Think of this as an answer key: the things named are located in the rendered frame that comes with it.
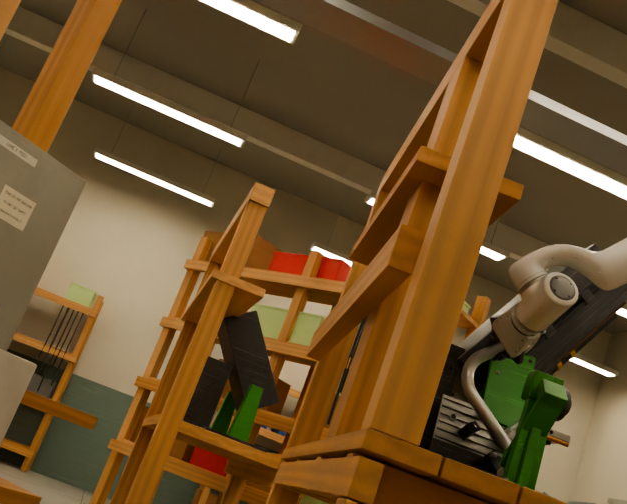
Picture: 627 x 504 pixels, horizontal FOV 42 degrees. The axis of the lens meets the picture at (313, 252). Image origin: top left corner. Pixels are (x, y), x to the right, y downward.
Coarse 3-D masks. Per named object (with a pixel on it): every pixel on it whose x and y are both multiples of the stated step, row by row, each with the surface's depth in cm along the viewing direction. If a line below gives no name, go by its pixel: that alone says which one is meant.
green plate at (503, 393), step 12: (492, 360) 211; (504, 360) 211; (528, 360) 213; (492, 372) 209; (504, 372) 210; (516, 372) 210; (492, 384) 207; (504, 384) 208; (516, 384) 209; (492, 396) 206; (504, 396) 206; (516, 396) 207; (492, 408) 204; (504, 408) 205; (516, 408) 206; (504, 420) 203
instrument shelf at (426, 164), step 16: (416, 160) 184; (432, 160) 184; (448, 160) 184; (416, 176) 192; (432, 176) 189; (400, 192) 204; (512, 192) 184; (384, 208) 217; (400, 208) 213; (496, 208) 193; (368, 224) 243; (384, 224) 228; (368, 240) 246; (384, 240) 241; (352, 256) 266; (368, 256) 260
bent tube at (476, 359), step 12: (492, 348) 203; (504, 348) 204; (468, 360) 201; (480, 360) 201; (468, 372) 199; (468, 384) 197; (468, 396) 197; (480, 396) 197; (480, 408) 195; (492, 420) 194; (492, 432) 193; (504, 432) 193; (504, 444) 192
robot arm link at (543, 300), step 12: (540, 276) 183; (552, 276) 179; (564, 276) 180; (528, 288) 183; (540, 288) 179; (552, 288) 178; (564, 288) 178; (576, 288) 180; (528, 300) 183; (540, 300) 179; (552, 300) 177; (564, 300) 177; (576, 300) 178; (528, 312) 184; (540, 312) 181; (552, 312) 179; (564, 312) 181; (528, 324) 186; (540, 324) 184
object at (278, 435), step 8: (296, 392) 1039; (336, 392) 1059; (232, 416) 1017; (264, 432) 1019; (272, 432) 1026; (280, 432) 1030; (280, 440) 1022; (200, 488) 1032; (208, 488) 993; (200, 496) 996; (208, 496) 998; (216, 496) 1001
